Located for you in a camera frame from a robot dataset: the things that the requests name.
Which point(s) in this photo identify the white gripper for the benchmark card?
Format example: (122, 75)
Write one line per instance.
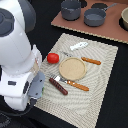
(17, 90)

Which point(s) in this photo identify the brown sausage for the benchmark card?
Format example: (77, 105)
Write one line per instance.
(58, 86)

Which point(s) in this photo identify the red tomato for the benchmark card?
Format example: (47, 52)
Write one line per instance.
(53, 58)

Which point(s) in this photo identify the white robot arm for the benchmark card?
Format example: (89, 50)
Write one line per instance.
(17, 56)

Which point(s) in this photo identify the round wooden plate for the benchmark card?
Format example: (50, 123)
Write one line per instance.
(72, 68)

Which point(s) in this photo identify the beige woven placemat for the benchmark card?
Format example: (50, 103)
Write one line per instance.
(80, 108)

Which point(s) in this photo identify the grey pot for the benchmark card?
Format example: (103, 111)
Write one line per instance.
(71, 9)

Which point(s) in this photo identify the brown stove board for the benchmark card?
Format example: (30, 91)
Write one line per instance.
(110, 29)

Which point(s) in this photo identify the beige bowl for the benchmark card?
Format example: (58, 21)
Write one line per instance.
(124, 16)

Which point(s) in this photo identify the fork with wooden handle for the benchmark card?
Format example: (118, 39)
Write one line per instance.
(72, 83)

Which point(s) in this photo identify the knife with wooden handle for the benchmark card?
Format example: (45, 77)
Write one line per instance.
(83, 58)

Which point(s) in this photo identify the grey saucepan with handle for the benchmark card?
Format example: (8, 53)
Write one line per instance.
(95, 17)

